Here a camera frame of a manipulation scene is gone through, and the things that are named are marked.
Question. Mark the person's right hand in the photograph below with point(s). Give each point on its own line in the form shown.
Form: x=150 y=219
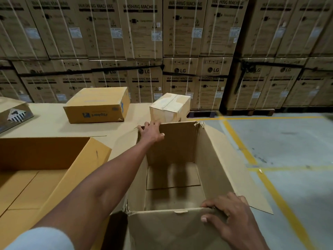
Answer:
x=239 y=221

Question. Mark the person's left hand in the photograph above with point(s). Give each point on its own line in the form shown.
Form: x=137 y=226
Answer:
x=152 y=134

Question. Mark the small pale cardboard box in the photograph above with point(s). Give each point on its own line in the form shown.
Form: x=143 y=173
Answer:
x=169 y=106

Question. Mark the blue logo yellow cardboard box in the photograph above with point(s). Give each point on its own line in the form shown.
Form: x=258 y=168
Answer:
x=96 y=101

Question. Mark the green white CM-1 box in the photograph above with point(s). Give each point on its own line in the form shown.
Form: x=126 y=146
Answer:
x=221 y=158

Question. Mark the large yellow cardboard box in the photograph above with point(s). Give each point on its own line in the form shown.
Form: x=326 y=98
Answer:
x=78 y=166

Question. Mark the taped box with hazard label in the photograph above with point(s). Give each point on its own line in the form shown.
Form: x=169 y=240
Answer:
x=13 y=114

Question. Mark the wooden pallet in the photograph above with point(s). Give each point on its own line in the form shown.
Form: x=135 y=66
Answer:
x=249 y=112

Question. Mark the light blue sleeve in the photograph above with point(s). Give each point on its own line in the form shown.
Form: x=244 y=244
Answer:
x=39 y=240

